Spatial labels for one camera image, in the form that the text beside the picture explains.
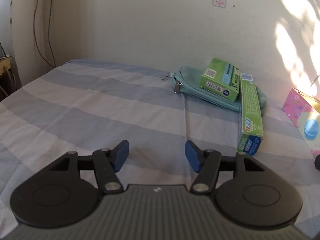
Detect small wall sticker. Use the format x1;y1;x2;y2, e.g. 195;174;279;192
212;0;227;9

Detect teal zipper pencil pouch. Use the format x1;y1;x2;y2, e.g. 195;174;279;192
162;65;267;117

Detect long green toothpaste box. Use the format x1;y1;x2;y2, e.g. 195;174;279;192
237;73;264;156

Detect pink macaron tin box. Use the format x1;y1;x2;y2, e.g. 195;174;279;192
282;88;320;157

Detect red and black wall wires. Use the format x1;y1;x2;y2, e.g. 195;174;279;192
33;0;57;69

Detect small green medicine box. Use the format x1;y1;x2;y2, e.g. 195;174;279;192
199;59;240;102

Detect striped blue bed sheet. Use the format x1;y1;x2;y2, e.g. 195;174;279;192
0;59;320;233

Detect cluttered side table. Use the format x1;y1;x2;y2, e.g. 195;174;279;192
0;45;17;101

